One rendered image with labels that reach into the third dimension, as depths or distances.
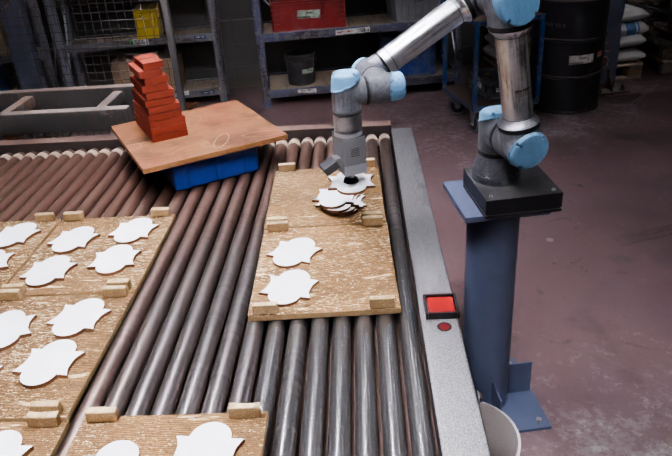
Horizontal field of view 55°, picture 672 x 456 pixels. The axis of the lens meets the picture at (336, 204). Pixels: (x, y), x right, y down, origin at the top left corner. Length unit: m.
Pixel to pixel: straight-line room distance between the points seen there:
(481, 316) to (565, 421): 0.54
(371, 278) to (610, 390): 1.42
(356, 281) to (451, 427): 0.49
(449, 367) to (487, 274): 0.87
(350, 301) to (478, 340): 0.93
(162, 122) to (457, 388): 1.42
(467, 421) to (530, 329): 1.77
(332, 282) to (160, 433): 0.56
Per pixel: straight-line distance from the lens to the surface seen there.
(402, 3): 5.98
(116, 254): 1.85
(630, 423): 2.68
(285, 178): 2.16
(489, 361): 2.43
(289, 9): 5.85
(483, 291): 2.25
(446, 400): 1.30
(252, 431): 1.24
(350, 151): 1.70
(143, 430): 1.30
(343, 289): 1.56
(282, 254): 1.71
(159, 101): 2.30
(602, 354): 2.95
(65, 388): 1.45
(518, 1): 1.74
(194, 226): 1.97
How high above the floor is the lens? 1.81
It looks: 27 degrees down
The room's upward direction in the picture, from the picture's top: 4 degrees counter-clockwise
